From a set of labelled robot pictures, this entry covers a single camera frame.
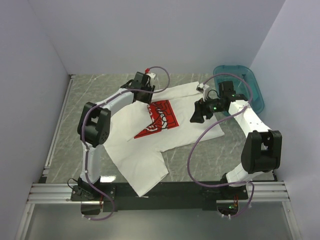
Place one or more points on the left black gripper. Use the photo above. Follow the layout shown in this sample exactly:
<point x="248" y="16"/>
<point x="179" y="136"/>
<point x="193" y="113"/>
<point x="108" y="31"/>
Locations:
<point x="150" y="89"/>

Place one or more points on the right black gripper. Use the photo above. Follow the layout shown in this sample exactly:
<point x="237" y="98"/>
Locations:
<point x="200" y="106"/>

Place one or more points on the white t-shirt red print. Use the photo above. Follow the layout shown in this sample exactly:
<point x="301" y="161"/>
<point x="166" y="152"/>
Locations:
<point x="139" y="134"/>

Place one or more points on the teal plastic bin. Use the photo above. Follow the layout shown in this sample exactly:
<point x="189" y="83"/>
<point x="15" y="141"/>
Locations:
<point x="257" y="103"/>

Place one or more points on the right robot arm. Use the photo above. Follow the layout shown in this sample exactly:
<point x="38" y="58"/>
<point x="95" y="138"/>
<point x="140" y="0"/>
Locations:
<point x="262" y="148"/>

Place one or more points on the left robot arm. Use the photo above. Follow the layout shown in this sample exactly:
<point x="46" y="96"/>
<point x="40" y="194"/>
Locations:
<point x="95" y="124"/>

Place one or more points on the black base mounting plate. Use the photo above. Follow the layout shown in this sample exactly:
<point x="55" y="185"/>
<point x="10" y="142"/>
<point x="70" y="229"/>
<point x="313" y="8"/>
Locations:
<point x="171" y="196"/>

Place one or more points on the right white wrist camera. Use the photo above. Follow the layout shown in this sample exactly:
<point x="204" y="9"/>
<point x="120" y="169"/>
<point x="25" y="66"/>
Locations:
<point x="204" y="90"/>

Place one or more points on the aluminium frame rail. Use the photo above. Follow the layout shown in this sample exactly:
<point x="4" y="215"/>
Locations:
<point x="60" y="193"/>

